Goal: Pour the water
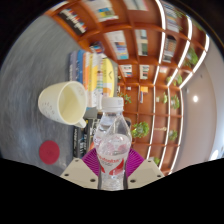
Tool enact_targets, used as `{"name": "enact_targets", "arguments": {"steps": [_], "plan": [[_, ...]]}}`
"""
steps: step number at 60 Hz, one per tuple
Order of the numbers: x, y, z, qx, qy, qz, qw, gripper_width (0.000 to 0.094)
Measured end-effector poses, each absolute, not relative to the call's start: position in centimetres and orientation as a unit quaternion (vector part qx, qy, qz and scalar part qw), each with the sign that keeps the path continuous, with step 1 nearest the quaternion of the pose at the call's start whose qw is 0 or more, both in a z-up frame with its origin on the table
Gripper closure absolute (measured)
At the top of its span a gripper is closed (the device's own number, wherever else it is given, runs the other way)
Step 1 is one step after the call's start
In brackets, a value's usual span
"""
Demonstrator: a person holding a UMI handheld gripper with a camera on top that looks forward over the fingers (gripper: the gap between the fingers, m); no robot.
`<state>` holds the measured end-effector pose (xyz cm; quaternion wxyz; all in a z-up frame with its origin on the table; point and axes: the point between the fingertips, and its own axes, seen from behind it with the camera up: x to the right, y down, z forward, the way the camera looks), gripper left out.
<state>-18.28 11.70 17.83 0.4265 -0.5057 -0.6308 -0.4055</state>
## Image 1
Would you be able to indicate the flat round red coaster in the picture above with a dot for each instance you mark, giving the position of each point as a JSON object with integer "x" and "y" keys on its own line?
{"x": 49, "y": 152}

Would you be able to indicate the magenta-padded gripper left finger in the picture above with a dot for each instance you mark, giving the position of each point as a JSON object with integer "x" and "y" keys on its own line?
{"x": 78, "y": 173}

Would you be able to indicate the clear plastic bottle red label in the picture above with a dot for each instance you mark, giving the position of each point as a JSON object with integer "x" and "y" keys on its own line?
{"x": 112, "y": 146}

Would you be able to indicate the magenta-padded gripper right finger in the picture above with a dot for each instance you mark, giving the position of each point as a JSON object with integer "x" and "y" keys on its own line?
{"x": 146, "y": 173}

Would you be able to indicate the dark books with orange cover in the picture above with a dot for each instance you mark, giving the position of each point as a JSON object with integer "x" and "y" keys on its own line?
{"x": 81, "y": 136}

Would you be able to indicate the stack of colourful books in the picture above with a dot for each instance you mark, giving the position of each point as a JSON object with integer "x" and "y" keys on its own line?
{"x": 93, "y": 76}

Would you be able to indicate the cream white cup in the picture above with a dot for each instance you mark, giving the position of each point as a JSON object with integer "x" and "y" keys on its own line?
{"x": 50, "y": 103}

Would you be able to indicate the round ceiling lights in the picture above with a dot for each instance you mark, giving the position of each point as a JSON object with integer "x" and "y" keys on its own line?
{"x": 195, "y": 98}

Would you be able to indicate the wooden wall shelf unit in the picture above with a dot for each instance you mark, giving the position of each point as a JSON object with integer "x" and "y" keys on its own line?
{"x": 143, "y": 60}

